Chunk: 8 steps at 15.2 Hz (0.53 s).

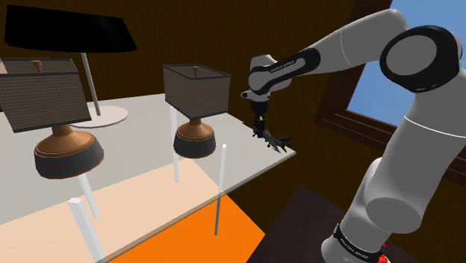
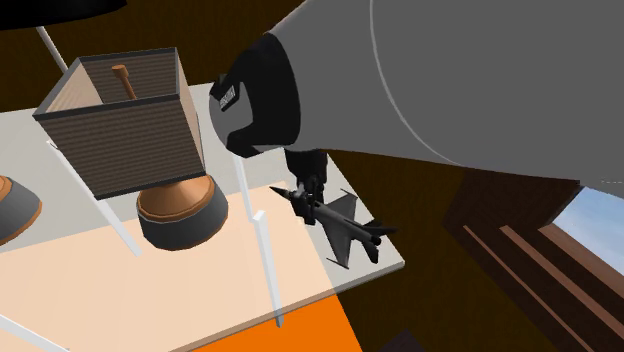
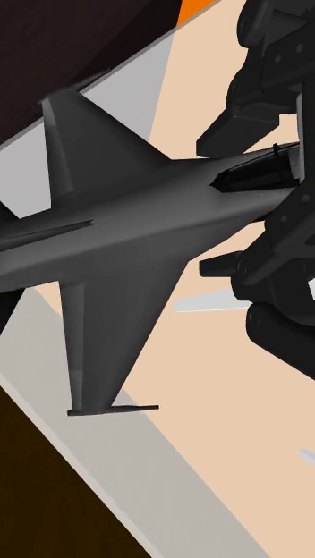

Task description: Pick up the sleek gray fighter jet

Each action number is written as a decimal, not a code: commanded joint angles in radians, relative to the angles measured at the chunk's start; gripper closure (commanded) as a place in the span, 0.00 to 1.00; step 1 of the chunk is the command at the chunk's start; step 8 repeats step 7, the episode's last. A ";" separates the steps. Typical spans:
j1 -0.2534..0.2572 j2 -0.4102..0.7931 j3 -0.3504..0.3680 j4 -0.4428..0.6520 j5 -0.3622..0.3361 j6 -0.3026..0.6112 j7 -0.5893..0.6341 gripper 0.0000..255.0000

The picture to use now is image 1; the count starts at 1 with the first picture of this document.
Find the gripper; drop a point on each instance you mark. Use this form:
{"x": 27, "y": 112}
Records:
{"x": 260, "y": 108}

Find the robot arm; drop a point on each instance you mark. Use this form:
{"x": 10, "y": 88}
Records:
{"x": 418, "y": 145}

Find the black toy aeroplane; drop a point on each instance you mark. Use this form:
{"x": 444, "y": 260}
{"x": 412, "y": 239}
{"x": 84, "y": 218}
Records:
{"x": 272, "y": 140}

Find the brown shade lamp, small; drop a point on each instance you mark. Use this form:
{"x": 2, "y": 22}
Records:
{"x": 198, "y": 93}

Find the brown framed window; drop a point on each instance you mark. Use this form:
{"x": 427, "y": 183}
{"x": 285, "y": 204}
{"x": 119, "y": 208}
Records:
{"x": 371, "y": 98}

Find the glass table with white legs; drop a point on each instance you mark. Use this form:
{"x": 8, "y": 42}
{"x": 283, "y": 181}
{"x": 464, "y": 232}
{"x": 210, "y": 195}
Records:
{"x": 145, "y": 138}

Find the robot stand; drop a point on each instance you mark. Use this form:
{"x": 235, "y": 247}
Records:
{"x": 298, "y": 226}

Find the orange rug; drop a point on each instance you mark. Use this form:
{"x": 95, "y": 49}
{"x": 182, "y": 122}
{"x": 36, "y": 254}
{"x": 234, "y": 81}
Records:
{"x": 204, "y": 244}

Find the black shade lamp white base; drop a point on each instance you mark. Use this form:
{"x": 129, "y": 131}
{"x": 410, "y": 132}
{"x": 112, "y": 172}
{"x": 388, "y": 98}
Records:
{"x": 69, "y": 31}

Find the brown shade lamp, large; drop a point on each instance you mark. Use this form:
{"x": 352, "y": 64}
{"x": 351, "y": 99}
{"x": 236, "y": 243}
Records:
{"x": 43, "y": 98}

